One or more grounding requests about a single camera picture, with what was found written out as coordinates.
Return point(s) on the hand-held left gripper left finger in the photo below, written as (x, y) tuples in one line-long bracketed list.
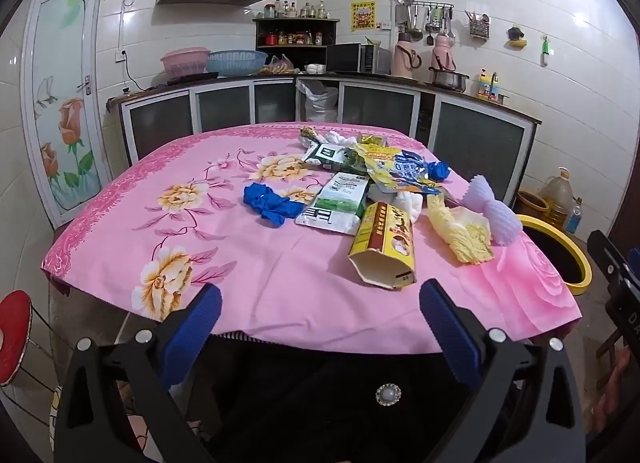
[(196, 330)]

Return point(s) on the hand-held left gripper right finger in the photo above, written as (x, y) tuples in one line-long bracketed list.
[(450, 333)]

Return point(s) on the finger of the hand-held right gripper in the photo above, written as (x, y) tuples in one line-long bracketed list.
[(602, 245)]

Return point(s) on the yellow rimmed trash bin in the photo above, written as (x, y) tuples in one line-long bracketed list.
[(580, 255)]

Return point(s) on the yellow snack bag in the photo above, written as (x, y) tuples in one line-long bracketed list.
[(395, 168)]

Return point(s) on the colourful snack wrapper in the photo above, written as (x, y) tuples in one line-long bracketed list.
[(309, 134)]

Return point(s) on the person's right hand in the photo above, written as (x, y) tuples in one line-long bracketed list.
[(617, 383)]

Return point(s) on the blue water bottle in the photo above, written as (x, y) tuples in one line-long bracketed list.
[(575, 217)]

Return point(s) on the large cooking oil bottle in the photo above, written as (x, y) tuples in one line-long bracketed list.
[(556, 195)]

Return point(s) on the brown yellow bucket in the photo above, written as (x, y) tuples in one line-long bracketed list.
[(530, 203)]

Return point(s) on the pink floral tablecloth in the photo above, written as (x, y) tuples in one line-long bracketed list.
[(300, 293)]

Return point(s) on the yellow cardboard box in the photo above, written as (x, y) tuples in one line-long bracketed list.
[(385, 243)]

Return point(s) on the white foam fruit net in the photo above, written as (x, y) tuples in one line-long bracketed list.
[(492, 215)]

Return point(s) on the person's black clothing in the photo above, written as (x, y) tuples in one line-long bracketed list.
[(300, 393)]

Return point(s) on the white crumpled cloth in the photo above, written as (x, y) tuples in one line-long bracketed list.
[(410, 204)]

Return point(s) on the large blue glove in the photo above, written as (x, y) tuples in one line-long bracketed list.
[(270, 205)]

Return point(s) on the kitchen counter cabinets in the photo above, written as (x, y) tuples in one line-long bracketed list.
[(470, 143)]

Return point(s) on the white and green pouch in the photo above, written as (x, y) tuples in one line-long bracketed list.
[(335, 203)]

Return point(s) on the red round stool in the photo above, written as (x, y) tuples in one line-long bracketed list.
[(12, 338)]

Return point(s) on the yellow detergent bottle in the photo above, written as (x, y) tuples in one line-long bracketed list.
[(483, 84)]

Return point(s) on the green white brush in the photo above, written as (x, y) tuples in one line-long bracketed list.
[(546, 50)]

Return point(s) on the dark green flattened carton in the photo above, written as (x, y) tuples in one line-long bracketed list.
[(325, 155)]

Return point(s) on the white crumpled tissue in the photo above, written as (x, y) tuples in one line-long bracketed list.
[(340, 138)]

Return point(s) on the steel cooking pot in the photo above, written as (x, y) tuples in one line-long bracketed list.
[(449, 80)]

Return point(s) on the pink thermos flask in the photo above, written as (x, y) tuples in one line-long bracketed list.
[(404, 55), (444, 53)]

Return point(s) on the white woven sack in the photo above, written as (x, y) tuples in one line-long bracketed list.
[(320, 100)]

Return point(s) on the pink plastic basin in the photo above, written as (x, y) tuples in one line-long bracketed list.
[(185, 62)]

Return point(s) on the blue plastic basket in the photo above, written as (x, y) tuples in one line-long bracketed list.
[(237, 63)]

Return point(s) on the flower painted door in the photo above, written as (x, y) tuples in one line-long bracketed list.
[(65, 93)]

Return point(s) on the plastic bag of food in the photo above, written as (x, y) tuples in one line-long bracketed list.
[(277, 66)]

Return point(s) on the hanging kitchen utensils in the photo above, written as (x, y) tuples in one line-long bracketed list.
[(430, 18)]

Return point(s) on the black microwave oven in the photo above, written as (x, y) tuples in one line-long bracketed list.
[(350, 58)]

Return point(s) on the row of red jars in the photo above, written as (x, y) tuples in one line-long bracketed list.
[(295, 38)]

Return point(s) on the dark corner shelf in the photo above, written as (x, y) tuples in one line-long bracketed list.
[(295, 22)]

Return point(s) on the row of seasoning bottles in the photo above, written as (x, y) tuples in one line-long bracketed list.
[(300, 10)]

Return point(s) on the yellow wall hook holder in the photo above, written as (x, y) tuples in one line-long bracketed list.
[(517, 39)]

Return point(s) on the wall chopstick holder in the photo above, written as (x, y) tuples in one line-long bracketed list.
[(478, 25)]

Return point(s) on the yellow wall poster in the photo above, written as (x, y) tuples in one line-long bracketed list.
[(364, 16)]

